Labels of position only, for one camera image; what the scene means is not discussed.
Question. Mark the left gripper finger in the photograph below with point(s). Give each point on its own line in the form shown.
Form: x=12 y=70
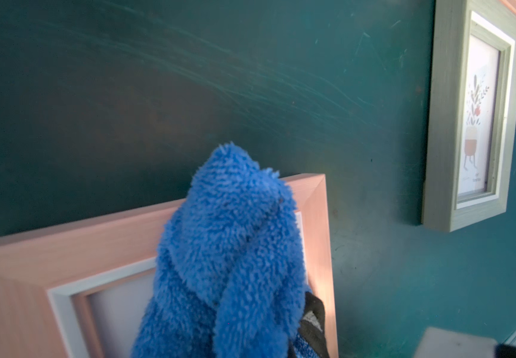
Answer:
x=310 y=340

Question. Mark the blue and grey cloth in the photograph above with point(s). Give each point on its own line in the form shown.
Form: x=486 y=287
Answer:
x=230 y=277

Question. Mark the green picture frame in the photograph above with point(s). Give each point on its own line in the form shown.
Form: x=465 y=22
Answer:
x=472 y=114

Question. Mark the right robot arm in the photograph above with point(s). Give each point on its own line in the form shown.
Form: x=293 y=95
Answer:
x=438 y=343

